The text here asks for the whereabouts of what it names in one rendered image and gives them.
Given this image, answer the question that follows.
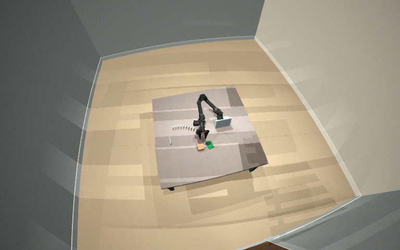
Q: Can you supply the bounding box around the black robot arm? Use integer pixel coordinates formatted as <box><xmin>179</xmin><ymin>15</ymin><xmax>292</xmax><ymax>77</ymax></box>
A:
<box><xmin>193</xmin><ymin>94</ymin><xmax>224</xmax><ymax>132</ymax></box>

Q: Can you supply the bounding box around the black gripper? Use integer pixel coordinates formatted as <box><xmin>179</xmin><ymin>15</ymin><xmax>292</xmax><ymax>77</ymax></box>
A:
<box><xmin>196</xmin><ymin>126</ymin><xmax>209</xmax><ymax>139</ymax></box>

